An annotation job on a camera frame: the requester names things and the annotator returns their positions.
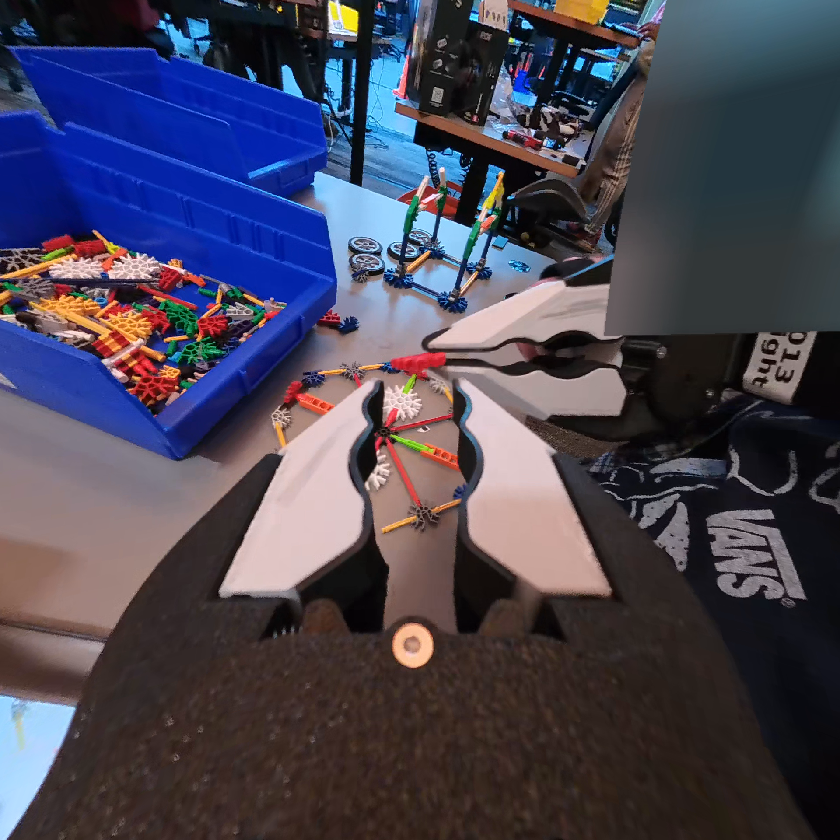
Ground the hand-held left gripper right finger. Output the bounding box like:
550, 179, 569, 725
453, 378, 613, 632

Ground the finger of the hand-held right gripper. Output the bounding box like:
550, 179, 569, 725
449, 357, 627, 421
423, 281, 621, 353

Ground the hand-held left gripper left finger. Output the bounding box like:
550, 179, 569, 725
220, 379, 388, 632

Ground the colourful toy rod wheel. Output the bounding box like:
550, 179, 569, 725
271, 360, 468, 534

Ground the blue plastic parts bin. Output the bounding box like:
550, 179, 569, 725
0, 110, 337, 460

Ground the pile of colourful toy pieces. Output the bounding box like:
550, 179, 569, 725
0, 230, 286, 414

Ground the phone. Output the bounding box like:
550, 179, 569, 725
0, 689, 78, 811

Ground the plaid flannel shirt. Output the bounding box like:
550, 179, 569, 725
587, 436, 667, 476

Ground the wooden workbench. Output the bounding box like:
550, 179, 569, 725
394, 0, 651, 178

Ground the dark printed t-shirt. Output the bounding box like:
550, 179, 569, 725
587, 394, 840, 840

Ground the black carton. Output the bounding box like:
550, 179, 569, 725
406, 0, 511, 127

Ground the empty blue plastic bin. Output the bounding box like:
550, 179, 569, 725
13, 46, 329, 198

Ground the toy car frame with wheels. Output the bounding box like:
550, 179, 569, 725
348, 167, 508, 313

